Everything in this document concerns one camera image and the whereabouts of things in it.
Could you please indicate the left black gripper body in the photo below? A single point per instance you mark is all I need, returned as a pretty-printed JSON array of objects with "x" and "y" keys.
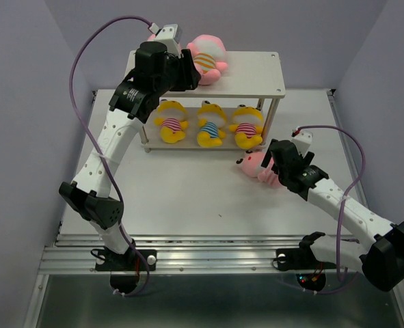
[{"x": 171, "y": 79}]

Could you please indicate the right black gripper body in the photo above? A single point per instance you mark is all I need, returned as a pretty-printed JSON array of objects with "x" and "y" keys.
[{"x": 281, "y": 175}]

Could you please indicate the pink plush orange stripes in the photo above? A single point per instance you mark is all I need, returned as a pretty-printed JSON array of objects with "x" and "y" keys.
[{"x": 210, "y": 58}]

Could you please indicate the yellow plush pink stripes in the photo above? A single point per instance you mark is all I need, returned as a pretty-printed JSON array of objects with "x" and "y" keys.
[
  {"x": 247, "y": 126},
  {"x": 172, "y": 120}
]

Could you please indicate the yellow plush blue stripes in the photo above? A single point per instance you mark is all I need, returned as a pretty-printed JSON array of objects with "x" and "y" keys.
[{"x": 211, "y": 121}]

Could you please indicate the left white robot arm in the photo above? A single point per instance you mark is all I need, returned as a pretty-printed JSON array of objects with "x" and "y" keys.
[{"x": 89, "y": 192}]

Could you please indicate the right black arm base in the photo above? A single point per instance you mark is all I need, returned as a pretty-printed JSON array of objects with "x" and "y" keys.
[{"x": 295, "y": 259}]

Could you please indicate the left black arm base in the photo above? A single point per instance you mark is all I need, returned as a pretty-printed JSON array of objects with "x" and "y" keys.
[{"x": 108, "y": 261}]

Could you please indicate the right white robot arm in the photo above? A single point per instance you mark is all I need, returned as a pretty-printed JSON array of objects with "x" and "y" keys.
[{"x": 377, "y": 251}]

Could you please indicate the white two-tier shelf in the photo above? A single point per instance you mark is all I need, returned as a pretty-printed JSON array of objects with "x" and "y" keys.
[{"x": 252, "y": 78}]

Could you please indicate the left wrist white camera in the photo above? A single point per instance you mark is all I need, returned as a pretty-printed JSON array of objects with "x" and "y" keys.
[{"x": 170, "y": 36}]

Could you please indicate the wrist white camera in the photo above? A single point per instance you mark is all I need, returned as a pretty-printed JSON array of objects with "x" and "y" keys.
[
  {"x": 302, "y": 140},
  {"x": 170, "y": 36}
]

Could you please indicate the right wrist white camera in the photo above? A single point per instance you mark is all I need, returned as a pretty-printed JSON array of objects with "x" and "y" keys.
[{"x": 302, "y": 140}]

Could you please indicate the aluminium rail frame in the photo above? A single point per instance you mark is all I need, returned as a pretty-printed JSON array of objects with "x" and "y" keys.
[{"x": 216, "y": 232}]

